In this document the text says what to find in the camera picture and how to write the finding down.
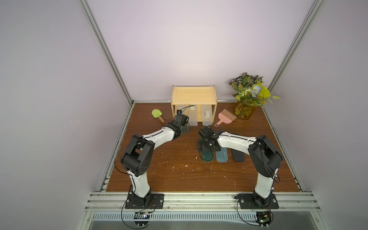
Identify dark green pencil case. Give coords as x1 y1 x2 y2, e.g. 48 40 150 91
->
198 140 214 162

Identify pink hand brush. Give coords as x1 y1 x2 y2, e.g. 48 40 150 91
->
215 109 237 127

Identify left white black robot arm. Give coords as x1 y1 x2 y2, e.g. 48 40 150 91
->
120 110 189 207

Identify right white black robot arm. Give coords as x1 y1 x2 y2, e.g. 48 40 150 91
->
198 127 283 208

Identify dark grey pencil case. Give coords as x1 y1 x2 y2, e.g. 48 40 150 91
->
232 149 245 162

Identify left small circuit board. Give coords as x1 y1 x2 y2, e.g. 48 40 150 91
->
133 211 151 229

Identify wooden two-tier shelf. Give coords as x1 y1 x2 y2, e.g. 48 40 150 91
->
171 85 218 122

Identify light teal pencil case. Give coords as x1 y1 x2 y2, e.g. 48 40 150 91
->
216 148 229 163

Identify aluminium front rail frame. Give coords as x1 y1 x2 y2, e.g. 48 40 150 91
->
77 192 330 230

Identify right small circuit board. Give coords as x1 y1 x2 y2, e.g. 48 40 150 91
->
256 210 273 228

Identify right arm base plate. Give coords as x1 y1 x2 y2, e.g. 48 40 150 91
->
234 193 279 209

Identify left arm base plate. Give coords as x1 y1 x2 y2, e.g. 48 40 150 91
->
124 193 164 209

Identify small circuit board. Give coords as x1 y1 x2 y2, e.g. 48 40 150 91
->
133 211 151 229
256 210 273 228

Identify clear pencil case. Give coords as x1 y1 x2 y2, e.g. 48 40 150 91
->
201 104 213 126
188 105 198 126
182 123 190 134

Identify green shovel wooden handle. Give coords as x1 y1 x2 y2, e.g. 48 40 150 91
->
151 109 165 124

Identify artificial plant in glass vase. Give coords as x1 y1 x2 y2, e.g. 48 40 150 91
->
229 73 279 120

